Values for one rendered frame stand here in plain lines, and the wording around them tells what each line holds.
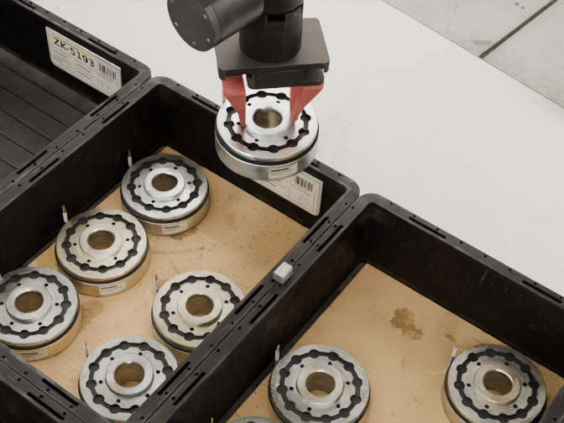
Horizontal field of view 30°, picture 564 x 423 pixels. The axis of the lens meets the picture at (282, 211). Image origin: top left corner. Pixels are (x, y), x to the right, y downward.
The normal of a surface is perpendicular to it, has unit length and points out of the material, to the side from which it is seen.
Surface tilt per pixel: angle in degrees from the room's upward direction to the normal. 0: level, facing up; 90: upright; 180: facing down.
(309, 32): 0
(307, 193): 90
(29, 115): 0
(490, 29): 0
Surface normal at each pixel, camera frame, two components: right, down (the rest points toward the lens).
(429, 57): 0.04, -0.65
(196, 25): -0.69, 0.53
